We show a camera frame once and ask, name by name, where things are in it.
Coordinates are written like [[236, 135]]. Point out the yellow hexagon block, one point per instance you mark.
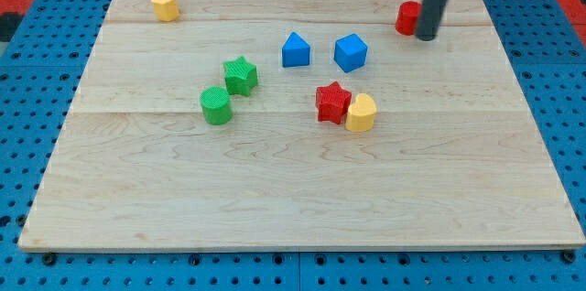
[[165, 10]]

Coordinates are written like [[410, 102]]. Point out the green cylinder block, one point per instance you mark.
[[216, 105]]

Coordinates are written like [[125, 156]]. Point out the green star block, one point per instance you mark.
[[240, 76]]

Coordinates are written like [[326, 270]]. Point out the red cylinder block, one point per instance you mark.
[[407, 18]]

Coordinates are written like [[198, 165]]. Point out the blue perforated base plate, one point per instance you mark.
[[40, 71]]

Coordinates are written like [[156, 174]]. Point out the yellow heart block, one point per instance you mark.
[[361, 114]]

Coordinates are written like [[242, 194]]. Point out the red star block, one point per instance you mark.
[[332, 102]]

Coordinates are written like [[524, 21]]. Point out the blue cube block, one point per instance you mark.
[[350, 53]]

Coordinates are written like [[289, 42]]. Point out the light wooden board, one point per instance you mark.
[[454, 162]]

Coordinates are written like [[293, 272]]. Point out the blue triangle block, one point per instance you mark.
[[295, 52]]

